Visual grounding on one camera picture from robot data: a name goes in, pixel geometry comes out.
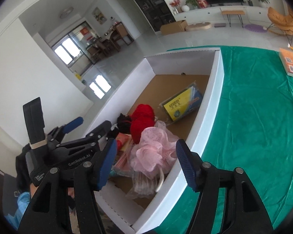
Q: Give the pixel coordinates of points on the beige tissue pack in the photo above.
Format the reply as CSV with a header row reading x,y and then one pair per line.
x,y
127,144

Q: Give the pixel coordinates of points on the red plastic packet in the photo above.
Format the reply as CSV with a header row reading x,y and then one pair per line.
x,y
121,139

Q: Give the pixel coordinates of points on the orange book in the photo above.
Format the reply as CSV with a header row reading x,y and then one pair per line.
x,y
286,57

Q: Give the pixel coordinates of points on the blue yellow trash bag roll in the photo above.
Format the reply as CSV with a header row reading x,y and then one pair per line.
x,y
182,103

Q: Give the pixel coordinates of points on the orange lounge chair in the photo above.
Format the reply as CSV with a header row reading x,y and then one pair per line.
x,y
283,22

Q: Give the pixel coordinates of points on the dark display shelf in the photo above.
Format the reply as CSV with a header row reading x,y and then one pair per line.
x,y
156,12

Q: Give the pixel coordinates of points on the pink paper pack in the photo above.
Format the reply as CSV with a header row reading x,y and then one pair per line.
x,y
122,166

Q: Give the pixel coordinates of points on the white cardboard box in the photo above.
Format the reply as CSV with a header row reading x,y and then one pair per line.
x,y
155,79

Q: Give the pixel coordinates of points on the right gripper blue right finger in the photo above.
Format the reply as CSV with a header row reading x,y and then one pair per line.
x,y
244,211

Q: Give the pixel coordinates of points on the brown cardboard box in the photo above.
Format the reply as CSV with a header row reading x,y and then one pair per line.
x,y
175,27

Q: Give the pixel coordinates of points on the black fuzzy scrunchie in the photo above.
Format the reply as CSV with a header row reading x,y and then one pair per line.
x,y
124,123

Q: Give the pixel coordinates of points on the green satin tablecloth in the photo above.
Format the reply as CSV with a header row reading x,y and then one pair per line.
x,y
253,128

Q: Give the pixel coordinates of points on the white tv cabinet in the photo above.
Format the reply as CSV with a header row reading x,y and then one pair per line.
x,y
226,14

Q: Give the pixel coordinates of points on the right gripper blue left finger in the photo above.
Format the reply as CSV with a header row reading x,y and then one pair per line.
x,y
48,210

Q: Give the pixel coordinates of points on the red flowers white vase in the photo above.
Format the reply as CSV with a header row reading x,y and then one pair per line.
x,y
177,7

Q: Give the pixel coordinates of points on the cotton swab bag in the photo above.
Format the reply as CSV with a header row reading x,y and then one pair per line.
x,y
143,187

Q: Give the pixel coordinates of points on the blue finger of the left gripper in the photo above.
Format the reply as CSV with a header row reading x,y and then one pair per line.
x,y
69,127

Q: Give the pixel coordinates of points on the pink mesh bath sponge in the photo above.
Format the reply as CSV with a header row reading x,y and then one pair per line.
x,y
155,154

